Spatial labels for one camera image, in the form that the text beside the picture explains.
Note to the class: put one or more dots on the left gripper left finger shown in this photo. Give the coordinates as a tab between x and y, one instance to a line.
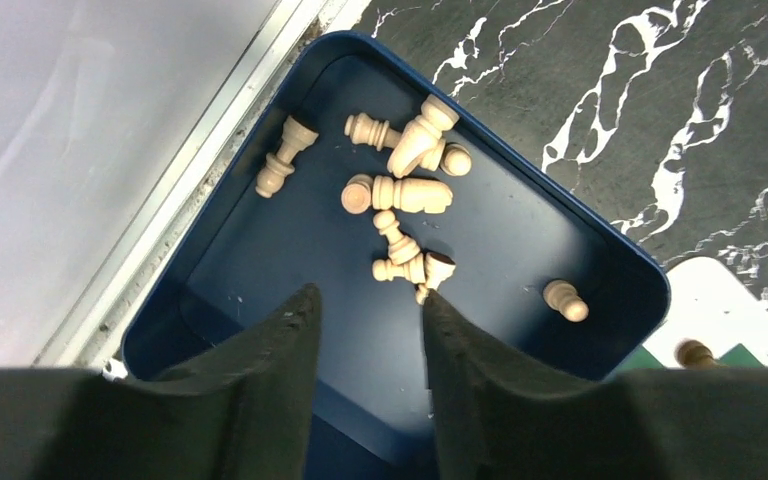
241	410

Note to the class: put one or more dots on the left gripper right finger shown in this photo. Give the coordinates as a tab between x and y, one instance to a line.
501	414

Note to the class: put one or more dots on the light wooden piece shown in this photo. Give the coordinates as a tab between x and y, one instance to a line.
438	268

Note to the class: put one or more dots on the green white chess board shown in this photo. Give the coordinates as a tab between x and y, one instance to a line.
709	305

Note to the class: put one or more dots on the light wooden pawn in tray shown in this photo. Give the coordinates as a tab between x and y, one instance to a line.
563	297

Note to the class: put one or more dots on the dark pawn row piece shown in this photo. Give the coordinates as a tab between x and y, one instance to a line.
693	354

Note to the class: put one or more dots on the light wooden knight in tray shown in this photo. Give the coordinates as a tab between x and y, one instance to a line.
411	195

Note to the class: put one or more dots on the dark blue tray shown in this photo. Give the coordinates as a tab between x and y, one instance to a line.
510	229

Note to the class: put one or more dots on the light wooden rook in tray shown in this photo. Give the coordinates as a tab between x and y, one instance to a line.
295	138

